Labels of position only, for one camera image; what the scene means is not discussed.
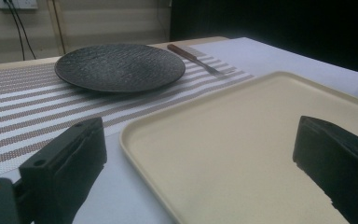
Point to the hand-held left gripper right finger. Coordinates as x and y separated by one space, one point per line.
338 161

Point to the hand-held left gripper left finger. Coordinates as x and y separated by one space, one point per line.
65 168

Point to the striped woven placemat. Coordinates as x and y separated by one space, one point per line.
34 105

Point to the beige plastic tray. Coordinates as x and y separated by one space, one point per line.
248 146

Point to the black textured plate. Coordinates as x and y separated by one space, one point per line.
119 68

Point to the white wall socket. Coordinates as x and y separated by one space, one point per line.
18 3

